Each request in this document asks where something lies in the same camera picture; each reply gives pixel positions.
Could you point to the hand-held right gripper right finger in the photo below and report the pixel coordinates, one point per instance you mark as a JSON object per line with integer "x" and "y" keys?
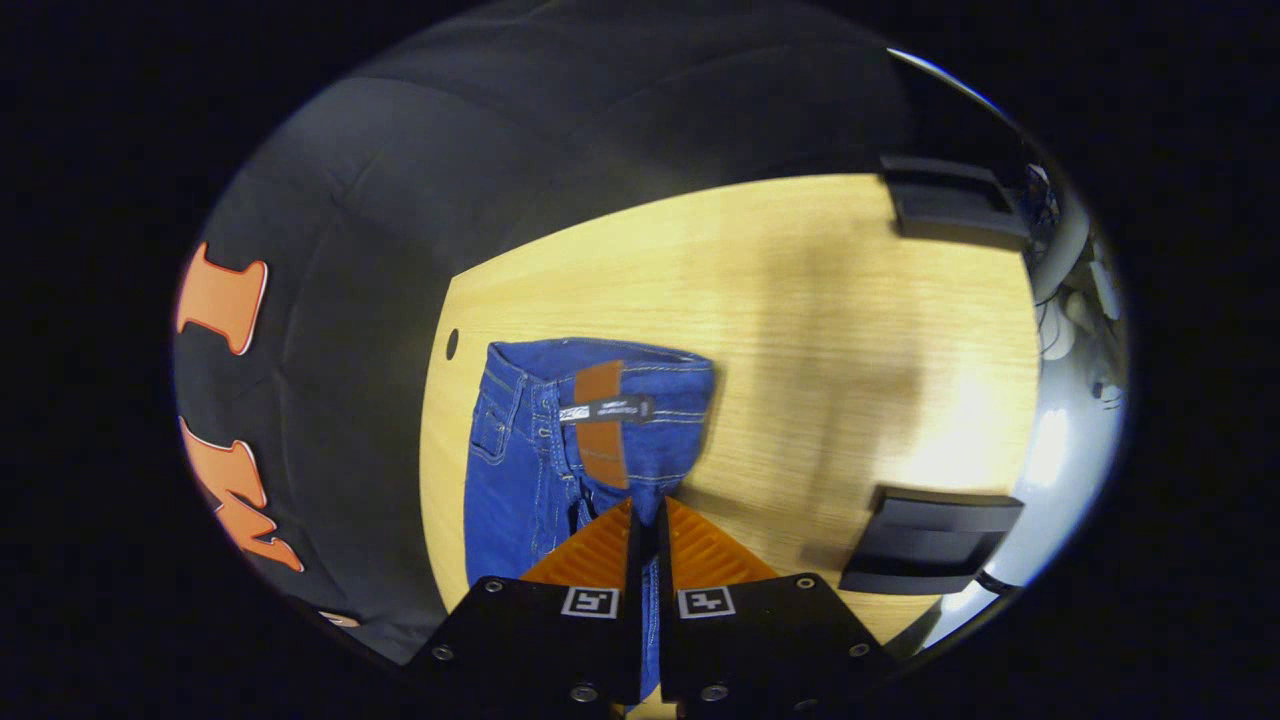
{"x": 665, "y": 640}

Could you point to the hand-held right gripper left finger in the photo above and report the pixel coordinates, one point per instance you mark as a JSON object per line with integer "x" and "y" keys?
{"x": 634, "y": 640}

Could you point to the blue denim jeans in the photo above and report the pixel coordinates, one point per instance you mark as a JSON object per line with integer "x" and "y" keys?
{"x": 520, "y": 480}

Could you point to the black plastic holder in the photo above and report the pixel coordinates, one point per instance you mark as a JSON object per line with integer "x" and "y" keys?
{"x": 930, "y": 545}
{"x": 950, "y": 205}

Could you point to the black backdrop cloth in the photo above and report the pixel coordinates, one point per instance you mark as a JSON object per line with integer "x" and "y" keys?
{"x": 400, "y": 200}

